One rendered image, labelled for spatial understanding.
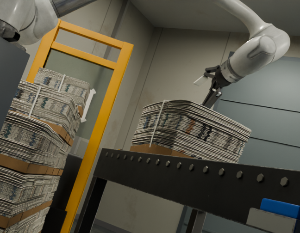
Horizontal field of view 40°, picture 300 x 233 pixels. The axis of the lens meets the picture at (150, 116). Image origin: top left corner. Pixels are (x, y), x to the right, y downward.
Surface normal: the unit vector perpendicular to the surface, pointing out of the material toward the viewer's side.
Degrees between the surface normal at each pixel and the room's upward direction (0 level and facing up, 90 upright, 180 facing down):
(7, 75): 90
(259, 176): 90
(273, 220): 90
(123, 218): 90
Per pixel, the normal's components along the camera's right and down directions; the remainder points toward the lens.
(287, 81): -0.47, -0.31
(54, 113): 0.11, -0.14
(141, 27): 0.83, 0.17
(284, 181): -0.85, -0.35
